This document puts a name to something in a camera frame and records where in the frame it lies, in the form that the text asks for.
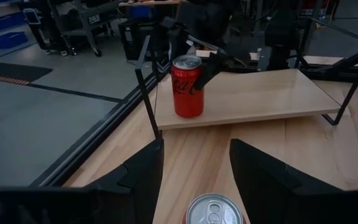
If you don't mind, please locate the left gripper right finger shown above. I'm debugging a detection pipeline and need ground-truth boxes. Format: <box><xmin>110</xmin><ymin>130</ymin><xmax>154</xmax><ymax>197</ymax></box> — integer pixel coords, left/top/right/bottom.
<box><xmin>229</xmin><ymin>138</ymin><xmax>344</xmax><ymax>224</ymax></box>

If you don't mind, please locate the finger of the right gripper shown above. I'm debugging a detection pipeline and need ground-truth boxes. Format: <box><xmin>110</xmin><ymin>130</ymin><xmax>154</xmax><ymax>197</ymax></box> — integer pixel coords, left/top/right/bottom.
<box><xmin>194</xmin><ymin>52</ymin><xmax>235</xmax><ymax>91</ymax></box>
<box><xmin>162</xmin><ymin>16</ymin><xmax>190</xmax><ymax>60</ymax></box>

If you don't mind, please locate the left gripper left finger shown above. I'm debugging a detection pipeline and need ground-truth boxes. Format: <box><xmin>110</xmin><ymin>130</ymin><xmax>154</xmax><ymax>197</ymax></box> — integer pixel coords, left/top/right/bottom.
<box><xmin>85</xmin><ymin>138</ymin><xmax>165</xmax><ymax>224</ymax></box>

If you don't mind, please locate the red Coca-Cola can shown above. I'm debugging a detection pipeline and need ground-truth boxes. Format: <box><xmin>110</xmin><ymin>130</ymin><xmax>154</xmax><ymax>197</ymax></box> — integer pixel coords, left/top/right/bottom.
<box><xmin>170</xmin><ymin>54</ymin><xmax>205</xmax><ymax>119</ymax></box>

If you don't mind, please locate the red Fanta strawberry can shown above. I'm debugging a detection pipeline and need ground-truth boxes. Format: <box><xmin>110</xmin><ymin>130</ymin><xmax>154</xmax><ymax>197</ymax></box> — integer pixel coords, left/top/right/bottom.
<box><xmin>181</xmin><ymin>192</ymin><xmax>249</xmax><ymax>224</ymax></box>

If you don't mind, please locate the grey metal cart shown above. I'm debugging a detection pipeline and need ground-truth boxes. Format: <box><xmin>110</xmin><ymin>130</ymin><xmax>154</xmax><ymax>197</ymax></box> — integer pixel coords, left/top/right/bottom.
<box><xmin>46</xmin><ymin>0</ymin><xmax>121</xmax><ymax>58</ymax></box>

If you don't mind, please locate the tablet device on stand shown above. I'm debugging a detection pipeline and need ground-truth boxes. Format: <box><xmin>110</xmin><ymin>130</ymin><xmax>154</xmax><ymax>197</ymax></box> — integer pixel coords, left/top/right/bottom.
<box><xmin>22</xmin><ymin>7</ymin><xmax>42</xmax><ymax>26</ymax></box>

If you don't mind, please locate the black floor mat hazard edge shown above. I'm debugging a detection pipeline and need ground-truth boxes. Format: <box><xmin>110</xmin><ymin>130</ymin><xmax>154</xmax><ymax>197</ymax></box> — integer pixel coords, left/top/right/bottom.
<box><xmin>0</xmin><ymin>62</ymin><xmax>54</xmax><ymax>86</ymax></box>

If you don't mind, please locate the blue storage bin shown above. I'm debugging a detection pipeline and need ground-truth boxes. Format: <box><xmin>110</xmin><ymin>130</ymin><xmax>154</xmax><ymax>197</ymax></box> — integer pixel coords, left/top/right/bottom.
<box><xmin>0</xmin><ymin>11</ymin><xmax>27</xmax><ymax>35</ymax></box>
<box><xmin>0</xmin><ymin>30</ymin><xmax>29</xmax><ymax>50</ymax></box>

